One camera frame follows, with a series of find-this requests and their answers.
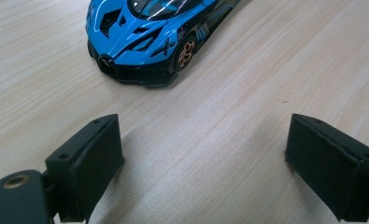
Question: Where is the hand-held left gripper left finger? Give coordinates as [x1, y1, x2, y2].
[45, 113, 126, 224]

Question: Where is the blue black toy car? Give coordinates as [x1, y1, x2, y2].
[85, 0, 243, 89]

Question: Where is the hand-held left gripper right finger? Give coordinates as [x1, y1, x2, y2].
[285, 113, 369, 223]

